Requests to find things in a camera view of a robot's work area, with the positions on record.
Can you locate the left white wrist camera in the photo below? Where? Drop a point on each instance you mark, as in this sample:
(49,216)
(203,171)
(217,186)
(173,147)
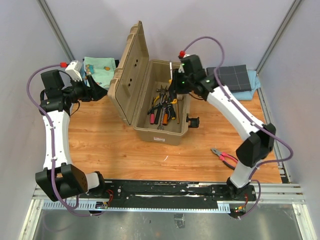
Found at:
(73,70)

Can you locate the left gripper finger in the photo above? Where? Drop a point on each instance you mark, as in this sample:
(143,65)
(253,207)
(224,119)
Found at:
(97,92)
(88,80)

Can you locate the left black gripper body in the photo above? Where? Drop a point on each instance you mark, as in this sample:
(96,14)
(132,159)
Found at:
(80,92)

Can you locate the green cartoon print cloth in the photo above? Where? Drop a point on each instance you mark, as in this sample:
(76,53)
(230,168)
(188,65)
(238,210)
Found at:
(101,69)

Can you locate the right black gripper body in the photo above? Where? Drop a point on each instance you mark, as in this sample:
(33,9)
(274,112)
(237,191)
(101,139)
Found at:
(183,83)

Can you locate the dark grey checked cloth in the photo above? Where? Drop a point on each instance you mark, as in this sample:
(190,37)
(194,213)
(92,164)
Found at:
(235,77)

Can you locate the silver open-end wrench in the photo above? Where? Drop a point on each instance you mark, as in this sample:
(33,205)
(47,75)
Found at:
(161,117)

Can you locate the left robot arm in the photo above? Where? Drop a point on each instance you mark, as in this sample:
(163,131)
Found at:
(60,179)

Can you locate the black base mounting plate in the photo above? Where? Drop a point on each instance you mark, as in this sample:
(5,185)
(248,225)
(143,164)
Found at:
(170,195)

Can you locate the black yellow handled screwdriver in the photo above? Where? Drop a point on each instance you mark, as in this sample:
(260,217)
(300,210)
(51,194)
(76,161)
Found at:
(171,111)

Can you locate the red black thin screwdriver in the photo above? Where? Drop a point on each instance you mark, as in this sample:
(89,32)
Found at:
(153,119)

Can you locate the light blue folded cloth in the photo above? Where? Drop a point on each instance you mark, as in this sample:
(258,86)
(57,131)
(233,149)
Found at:
(254,84)

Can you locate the red handled pliers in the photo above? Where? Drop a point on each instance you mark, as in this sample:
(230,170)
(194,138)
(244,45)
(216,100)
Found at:
(223,156)

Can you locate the tan plastic tool box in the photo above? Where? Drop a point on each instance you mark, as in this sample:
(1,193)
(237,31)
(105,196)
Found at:
(133,88)

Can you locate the small claw hammer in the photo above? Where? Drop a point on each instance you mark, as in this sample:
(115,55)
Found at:
(156,121)

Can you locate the yellow black handled pliers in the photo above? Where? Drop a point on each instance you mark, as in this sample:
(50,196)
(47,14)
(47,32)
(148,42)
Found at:
(162,92)

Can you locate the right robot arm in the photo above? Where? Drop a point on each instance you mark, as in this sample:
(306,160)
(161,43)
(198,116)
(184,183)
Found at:
(256,136)

